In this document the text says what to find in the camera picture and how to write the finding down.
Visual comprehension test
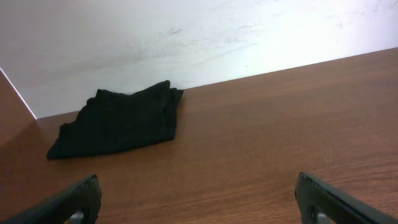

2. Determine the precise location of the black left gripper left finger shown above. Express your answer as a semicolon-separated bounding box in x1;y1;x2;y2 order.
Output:
3;175;102;224

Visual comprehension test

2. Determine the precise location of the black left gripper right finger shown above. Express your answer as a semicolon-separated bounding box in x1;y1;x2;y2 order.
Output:
295;172;397;224

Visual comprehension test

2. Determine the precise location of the black folded garment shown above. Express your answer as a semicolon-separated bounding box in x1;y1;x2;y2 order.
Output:
46;80;184;159

